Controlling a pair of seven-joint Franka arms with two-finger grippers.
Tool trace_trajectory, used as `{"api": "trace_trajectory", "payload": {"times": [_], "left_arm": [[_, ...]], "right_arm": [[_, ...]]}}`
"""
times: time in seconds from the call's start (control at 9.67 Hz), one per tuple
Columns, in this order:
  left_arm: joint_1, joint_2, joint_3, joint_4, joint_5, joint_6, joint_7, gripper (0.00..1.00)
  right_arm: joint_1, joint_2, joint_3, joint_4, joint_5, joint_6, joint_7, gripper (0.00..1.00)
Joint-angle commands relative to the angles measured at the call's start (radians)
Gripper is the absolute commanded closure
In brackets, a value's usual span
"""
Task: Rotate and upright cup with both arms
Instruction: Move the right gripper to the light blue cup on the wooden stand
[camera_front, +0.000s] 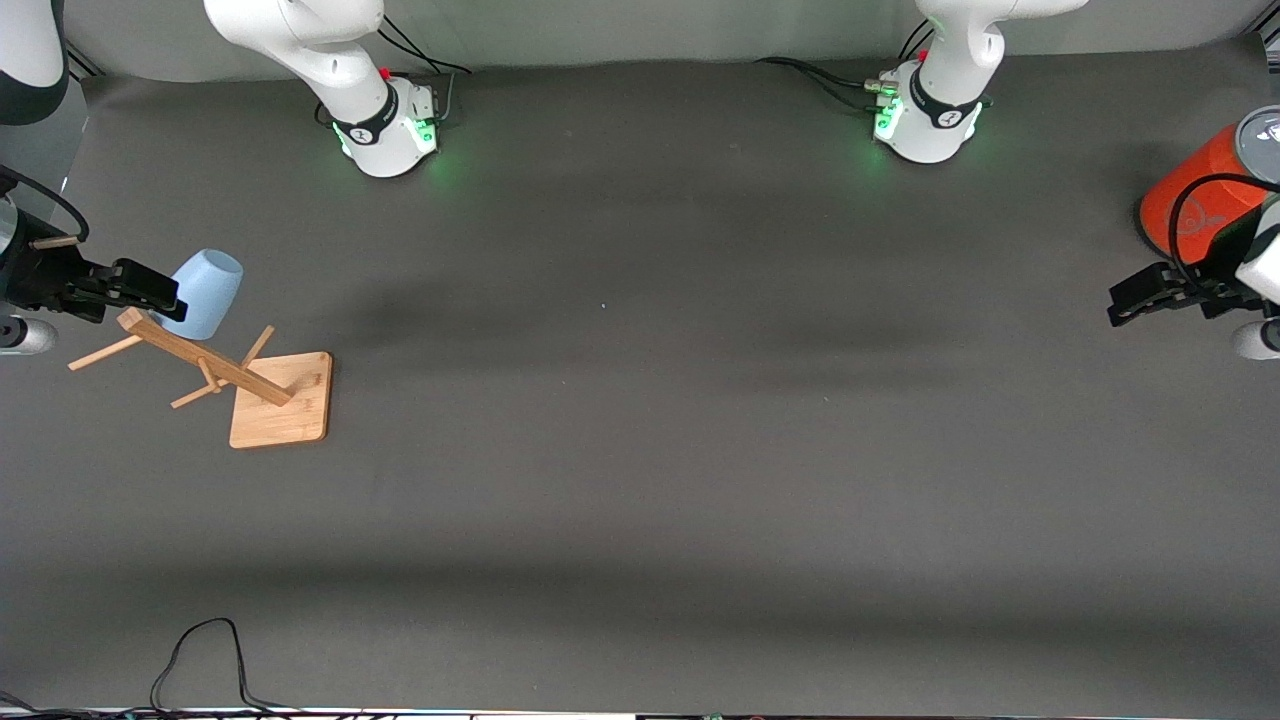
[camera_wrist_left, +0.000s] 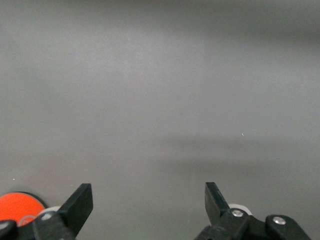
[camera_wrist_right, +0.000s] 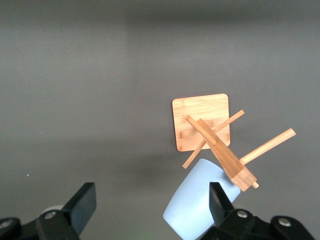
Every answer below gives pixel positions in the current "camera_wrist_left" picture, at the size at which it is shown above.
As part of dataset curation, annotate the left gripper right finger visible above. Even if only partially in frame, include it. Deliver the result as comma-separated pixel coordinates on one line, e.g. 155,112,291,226
193,181,312,240

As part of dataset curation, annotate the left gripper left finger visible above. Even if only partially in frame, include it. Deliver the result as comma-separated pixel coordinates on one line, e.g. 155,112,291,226
32,183,94,240

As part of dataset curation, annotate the orange can with silver lid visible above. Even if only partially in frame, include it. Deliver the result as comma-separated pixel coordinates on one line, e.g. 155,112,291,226
0,191,49,228

